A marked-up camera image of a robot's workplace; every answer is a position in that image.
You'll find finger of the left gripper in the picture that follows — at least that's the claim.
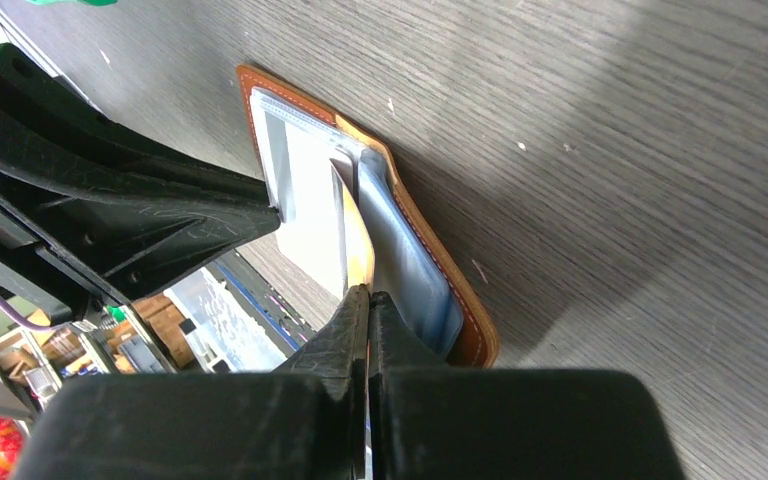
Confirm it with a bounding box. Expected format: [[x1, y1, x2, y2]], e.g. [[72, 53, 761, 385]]
[[0, 109, 279, 305], [0, 43, 269, 205]]

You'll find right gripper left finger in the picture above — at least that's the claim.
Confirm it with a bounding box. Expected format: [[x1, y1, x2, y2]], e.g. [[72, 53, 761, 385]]
[[14, 285, 370, 479]]

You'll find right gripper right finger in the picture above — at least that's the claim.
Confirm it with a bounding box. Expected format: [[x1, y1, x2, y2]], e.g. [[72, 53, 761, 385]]
[[369, 292, 684, 479]]

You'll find gold credit card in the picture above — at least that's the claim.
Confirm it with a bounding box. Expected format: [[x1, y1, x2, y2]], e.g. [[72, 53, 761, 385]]
[[329, 157, 375, 288]]

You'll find brown leather card holder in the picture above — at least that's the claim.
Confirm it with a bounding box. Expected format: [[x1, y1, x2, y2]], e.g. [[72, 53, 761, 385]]
[[236, 65, 499, 367]]

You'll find white card in holder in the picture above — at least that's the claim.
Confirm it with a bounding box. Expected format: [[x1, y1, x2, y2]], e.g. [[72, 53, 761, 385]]
[[248, 87, 348, 297]]

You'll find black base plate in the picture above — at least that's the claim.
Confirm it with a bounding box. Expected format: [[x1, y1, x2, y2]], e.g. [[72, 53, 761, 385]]
[[207, 251, 316, 356]]

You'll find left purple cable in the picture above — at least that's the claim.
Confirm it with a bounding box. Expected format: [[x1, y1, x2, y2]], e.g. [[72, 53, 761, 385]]
[[0, 286, 61, 333]]

